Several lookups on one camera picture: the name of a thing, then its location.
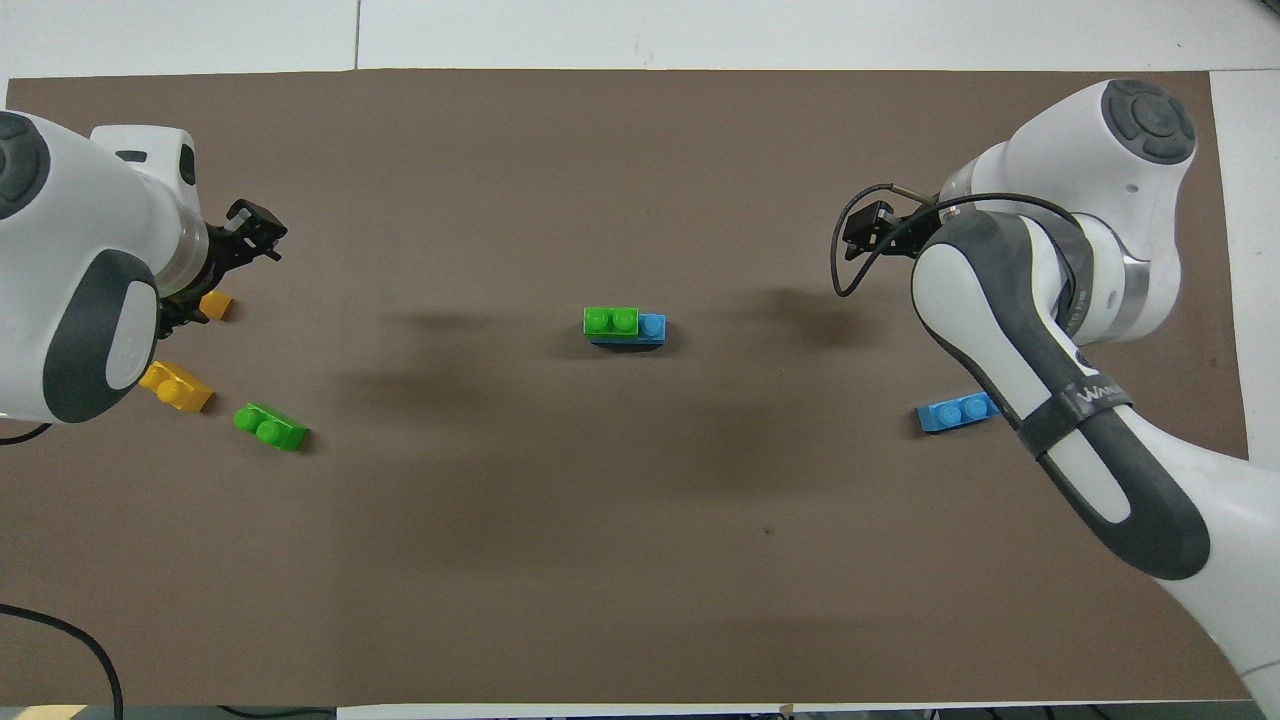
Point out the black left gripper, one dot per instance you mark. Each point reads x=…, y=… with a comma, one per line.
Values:
x=215, y=260

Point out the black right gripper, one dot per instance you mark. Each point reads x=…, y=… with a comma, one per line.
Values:
x=912, y=228

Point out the blue three-stud toy brick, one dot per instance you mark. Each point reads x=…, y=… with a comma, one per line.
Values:
x=950, y=414
x=652, y=328

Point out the green two-stud toy brick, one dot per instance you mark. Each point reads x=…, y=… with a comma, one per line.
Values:
x=272, y=430
x=610, y=320

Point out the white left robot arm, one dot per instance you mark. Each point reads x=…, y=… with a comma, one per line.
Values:
x=60, y=220

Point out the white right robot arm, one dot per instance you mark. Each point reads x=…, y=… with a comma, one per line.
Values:
x=1100, y=300

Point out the yellow two-stud toy brick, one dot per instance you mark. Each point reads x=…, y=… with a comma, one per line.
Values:
x=216, y=306
x=185, y=390

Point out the brown paper table mat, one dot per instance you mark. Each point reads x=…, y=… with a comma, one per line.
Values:
x=620, y=550

